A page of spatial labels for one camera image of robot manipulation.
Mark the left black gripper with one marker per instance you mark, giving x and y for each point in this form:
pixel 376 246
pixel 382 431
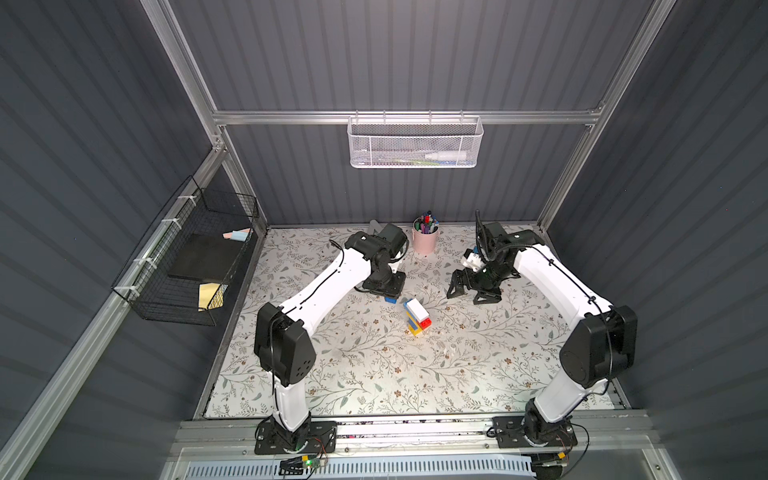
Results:
pixel 387 283

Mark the white tube in basket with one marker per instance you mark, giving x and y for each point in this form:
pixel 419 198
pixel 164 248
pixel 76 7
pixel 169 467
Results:
pixel 447 157

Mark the white lego plate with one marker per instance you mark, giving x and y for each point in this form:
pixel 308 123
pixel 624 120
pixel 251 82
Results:
pixel 420 313

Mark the pastel eraser block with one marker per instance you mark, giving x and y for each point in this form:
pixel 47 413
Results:
pixel 238 235

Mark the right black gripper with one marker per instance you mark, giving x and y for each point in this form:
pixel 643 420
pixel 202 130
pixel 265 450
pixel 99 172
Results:
pixel 474 283

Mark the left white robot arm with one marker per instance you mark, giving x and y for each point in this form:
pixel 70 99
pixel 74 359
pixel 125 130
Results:
pixel 283 334

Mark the pens in cup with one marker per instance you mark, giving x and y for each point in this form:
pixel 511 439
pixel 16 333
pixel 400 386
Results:
pixel 426 222

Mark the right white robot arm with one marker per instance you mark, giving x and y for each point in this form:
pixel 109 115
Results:
pixel 601 338

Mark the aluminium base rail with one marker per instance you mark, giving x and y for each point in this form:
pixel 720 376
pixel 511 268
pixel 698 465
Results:
pixel 415 434

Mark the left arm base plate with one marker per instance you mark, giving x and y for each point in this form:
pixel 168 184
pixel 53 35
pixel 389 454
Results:
pixel 312 437

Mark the grey stapler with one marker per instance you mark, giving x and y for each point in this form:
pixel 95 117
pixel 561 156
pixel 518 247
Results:
pixel 375 227

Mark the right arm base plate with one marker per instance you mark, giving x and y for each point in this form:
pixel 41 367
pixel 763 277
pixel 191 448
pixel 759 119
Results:
pixel 510 431

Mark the black wire basket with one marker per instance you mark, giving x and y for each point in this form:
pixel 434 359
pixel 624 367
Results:
pixel 144 283

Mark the black notebook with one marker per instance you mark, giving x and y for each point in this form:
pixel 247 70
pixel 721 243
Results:
pixel 206 259

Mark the white wire mesh basket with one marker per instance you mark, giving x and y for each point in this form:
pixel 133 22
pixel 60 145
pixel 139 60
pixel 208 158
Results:
pixel 386 141

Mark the pink pen cup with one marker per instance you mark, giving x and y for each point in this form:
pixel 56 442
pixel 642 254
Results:
pixel 424 237

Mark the yellow sticky notes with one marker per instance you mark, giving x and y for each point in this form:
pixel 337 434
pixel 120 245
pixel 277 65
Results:
pixel 211 296

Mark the light blue lego brick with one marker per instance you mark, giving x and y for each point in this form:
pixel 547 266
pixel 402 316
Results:
pixel 409 311

